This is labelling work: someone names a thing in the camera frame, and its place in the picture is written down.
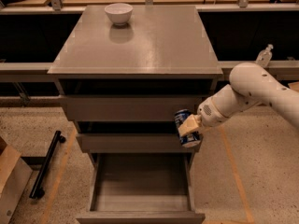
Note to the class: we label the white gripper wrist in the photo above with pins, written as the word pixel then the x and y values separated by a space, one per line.
pixel 210 112

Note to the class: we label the blue pepsi can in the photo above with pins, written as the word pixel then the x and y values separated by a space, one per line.
pixel 190 139

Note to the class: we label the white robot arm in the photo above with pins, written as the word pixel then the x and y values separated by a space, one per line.
pixel 250 84

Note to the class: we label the grey drawer cabinet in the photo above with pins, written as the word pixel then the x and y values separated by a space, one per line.
pixel 162 51

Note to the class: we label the open bottom drawer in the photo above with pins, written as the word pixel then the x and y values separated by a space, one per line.
pixel 141 189

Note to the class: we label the grey middle drawer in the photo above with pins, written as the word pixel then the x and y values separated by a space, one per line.
pixel 133 143

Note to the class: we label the grey drawer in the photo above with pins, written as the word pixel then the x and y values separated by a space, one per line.
pixel 133 143
pixel 121 109

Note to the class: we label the grey top drawer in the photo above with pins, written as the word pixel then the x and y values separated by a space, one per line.
pixel 121 109

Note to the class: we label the clear sanitizer pump bottle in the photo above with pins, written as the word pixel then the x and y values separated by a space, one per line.
pixel 264 57

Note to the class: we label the white ceramic bowl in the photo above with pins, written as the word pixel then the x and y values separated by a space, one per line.
pixel 119 13

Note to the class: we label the black metal bar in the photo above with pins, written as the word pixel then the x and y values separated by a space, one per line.
pixel 37 191

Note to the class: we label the cardboard box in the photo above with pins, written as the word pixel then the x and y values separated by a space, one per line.
pixel 14 175

